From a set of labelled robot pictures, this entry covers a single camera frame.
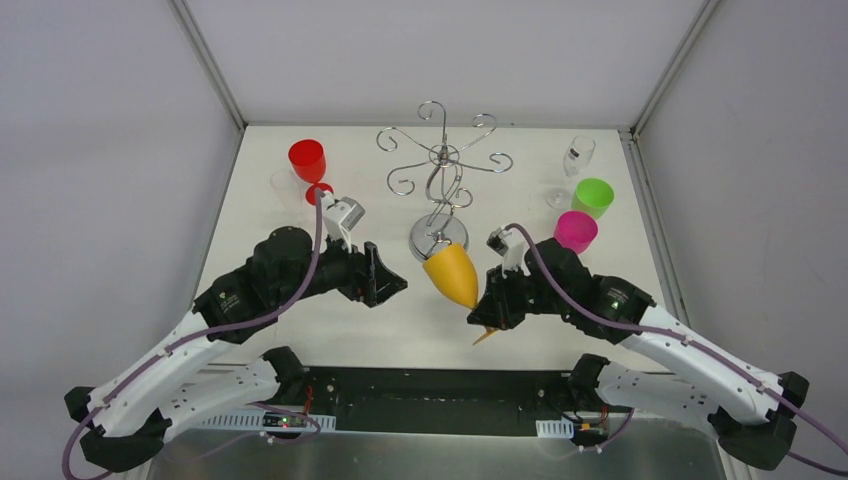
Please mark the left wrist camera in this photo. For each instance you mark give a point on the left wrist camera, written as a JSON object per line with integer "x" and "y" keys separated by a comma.
{"x": 340, "y": 216}

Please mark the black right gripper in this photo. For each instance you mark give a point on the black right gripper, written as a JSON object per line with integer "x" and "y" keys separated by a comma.
{"x": 503, "y": 299}

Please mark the orange wine glass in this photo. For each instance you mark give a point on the orange wine glass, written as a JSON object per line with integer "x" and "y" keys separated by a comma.
{"x": 454, "y": 275}

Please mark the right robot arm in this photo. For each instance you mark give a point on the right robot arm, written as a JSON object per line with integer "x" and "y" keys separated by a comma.
{"x": 747, "y": 410}

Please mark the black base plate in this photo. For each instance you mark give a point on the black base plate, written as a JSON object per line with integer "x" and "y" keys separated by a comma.
{"x": 438, "y": 401}

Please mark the chrome wine glass rack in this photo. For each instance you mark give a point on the chrome wine glass rack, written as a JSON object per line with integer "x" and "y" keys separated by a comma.
{"x": 443, "y": 188}

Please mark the green wine glass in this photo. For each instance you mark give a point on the green wine glass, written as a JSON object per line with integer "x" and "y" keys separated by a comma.
{"x": 593, "y": 196}

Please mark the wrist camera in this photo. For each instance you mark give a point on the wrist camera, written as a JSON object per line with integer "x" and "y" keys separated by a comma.
{"x": 511, "y": 246}
{"x": 340, "y": 216}

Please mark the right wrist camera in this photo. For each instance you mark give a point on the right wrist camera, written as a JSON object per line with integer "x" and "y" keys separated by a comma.
{"x": 511, "y": 246}

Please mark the red wine glass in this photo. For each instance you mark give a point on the red wine glass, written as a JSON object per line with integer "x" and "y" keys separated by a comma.
{"x": 307, "y": 158}

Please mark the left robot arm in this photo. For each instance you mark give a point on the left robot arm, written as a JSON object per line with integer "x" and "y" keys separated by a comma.
{"x": 127, "y": 421}

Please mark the magenta wine glass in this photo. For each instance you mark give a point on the magenta wine glass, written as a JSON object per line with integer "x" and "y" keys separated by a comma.
{"x": 575, "y": 230}

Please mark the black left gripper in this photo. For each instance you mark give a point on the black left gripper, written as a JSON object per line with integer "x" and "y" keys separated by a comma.
{"x": 370, "y": 277}

